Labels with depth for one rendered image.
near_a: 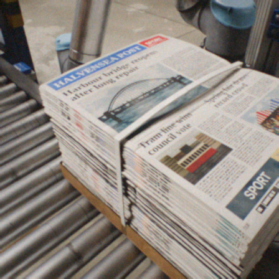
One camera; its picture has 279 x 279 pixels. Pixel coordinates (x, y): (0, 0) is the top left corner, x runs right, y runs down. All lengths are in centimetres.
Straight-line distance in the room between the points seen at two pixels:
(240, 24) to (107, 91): 47
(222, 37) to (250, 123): 45
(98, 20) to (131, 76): 22
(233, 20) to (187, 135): 49
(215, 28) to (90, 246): 61
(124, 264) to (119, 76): 31
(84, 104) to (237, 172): 22
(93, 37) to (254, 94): 37
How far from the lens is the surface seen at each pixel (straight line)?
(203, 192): 30
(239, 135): 37
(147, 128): 37
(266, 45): 105
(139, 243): 50
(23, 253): 56
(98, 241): 54
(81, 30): 67
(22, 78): 101
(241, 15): 80
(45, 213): 61
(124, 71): 48
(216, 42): 83
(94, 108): 40
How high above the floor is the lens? 126
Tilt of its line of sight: 41 degrees down
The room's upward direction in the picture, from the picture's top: straight up
